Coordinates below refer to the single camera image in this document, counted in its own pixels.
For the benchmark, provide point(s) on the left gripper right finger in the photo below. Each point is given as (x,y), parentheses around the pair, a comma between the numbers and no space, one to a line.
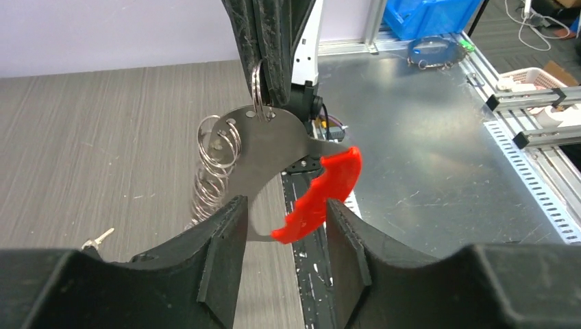
(375,276)

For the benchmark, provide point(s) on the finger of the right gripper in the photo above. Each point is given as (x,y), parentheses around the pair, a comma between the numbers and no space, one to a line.
(299,46)
(262,31)

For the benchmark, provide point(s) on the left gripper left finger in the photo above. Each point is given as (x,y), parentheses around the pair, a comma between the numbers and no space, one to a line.
(189,281)

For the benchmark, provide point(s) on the metal keyring holder red handle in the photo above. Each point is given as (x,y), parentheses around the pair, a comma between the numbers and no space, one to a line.
(243,150)

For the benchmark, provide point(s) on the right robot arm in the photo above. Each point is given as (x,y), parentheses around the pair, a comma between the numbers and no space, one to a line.
(304,101)

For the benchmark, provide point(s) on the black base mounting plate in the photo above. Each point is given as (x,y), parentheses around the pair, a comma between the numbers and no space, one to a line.
(311,255)

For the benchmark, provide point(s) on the key with black tag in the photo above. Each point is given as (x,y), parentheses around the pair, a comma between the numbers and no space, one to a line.
(94,244)

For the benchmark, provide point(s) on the blue plastic bin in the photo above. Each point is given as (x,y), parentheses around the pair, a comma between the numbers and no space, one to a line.
(413,19)

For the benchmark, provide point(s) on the blue ring tool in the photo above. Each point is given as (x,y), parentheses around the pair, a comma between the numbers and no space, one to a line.
(435,52)

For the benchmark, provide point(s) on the white slotted cable duct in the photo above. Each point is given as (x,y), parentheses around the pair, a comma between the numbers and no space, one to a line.
(552,206)

